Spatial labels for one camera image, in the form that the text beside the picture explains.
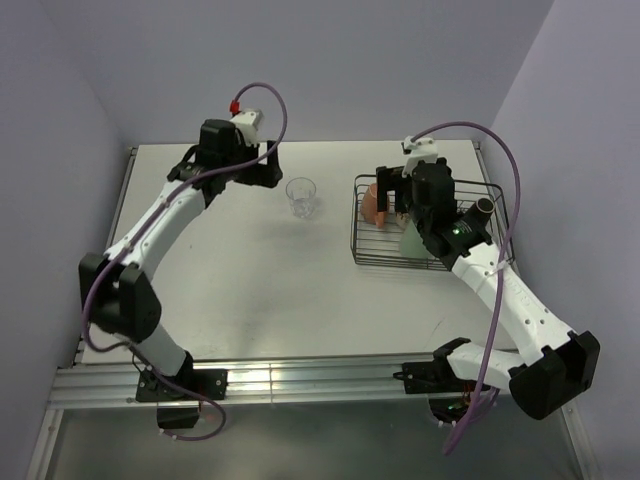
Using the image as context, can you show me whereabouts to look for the tall clear glass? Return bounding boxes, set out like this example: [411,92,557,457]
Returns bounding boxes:
[285,177,317,219]

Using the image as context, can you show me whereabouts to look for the pink mug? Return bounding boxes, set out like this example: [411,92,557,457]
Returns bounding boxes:
[360,183,388,229]

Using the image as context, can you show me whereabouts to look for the green plastic cup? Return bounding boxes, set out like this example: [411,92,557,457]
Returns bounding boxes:
[399,220,434,260]

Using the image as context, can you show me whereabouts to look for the dark brown mug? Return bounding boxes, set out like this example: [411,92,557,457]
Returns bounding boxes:
[465,197,495,229]

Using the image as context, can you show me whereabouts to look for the cream floral mug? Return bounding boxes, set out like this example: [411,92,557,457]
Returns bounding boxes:
[395,212,411,230]

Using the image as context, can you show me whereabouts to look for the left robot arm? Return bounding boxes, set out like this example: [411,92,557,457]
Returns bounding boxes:
[78,109,283,399]

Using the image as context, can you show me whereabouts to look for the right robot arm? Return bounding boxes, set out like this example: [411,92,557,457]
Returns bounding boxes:
[376,158,601,420]

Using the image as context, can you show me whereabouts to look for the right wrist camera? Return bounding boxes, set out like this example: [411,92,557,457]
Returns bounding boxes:
[401,136,438,177]

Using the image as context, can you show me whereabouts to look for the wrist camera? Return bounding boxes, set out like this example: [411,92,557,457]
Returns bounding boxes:
[401,136,438,177]
[230,100,264,146]

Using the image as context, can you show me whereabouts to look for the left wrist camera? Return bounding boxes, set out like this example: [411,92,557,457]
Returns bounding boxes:
[230,100,264,146]

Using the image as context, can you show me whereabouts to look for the black wire dish rack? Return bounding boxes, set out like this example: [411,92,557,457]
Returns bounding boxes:
[350,174,510,271]

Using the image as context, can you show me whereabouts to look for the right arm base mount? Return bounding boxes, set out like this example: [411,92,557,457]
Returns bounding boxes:
[393,358,476,395]

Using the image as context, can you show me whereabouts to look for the aluminium rail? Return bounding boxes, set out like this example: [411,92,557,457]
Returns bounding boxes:
[47,352,574,409]

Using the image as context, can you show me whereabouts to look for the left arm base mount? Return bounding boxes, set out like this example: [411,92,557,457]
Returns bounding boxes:
[134,369,228,441]

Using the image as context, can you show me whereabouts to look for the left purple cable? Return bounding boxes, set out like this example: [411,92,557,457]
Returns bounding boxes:
[79,82,289,442]

